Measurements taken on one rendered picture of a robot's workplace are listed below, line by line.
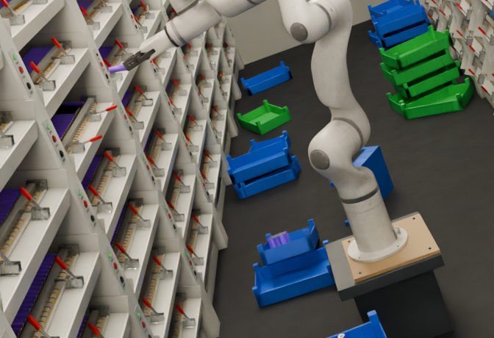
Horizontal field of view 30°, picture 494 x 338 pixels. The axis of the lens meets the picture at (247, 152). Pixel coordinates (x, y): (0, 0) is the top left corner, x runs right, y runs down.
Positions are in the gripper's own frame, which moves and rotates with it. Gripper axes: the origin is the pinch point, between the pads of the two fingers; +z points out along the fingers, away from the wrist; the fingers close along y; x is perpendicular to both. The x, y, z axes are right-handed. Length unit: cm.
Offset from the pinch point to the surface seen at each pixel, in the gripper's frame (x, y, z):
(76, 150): 6.2, 39.3, 16.2
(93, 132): 7.8, 22.8, 15.1
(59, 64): -13.1, 13.6, 14.3
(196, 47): 44, -216, 26
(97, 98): 4.6, -6.1, 17.7
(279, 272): 103, -37, 11
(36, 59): -17.9, 12.9, 19.3
